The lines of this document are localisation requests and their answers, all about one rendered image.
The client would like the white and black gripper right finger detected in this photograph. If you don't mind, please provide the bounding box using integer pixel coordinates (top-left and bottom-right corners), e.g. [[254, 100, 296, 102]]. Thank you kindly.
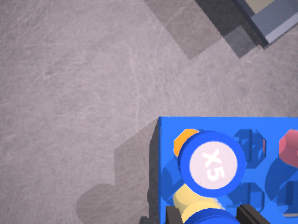
[[236, 204, 271, 224]]

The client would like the blue tube rack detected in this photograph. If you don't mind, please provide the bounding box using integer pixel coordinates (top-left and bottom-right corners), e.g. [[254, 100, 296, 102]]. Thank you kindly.
[[158, 117, 298, 224]]

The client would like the blue-capped tube marked x5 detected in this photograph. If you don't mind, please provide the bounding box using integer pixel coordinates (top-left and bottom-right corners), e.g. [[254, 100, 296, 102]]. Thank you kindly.
[[174, 129, 246, 198]]

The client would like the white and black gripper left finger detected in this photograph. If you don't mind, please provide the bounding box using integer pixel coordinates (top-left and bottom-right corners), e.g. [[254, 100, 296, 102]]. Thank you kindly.
[[165, 206, 184, 224]]

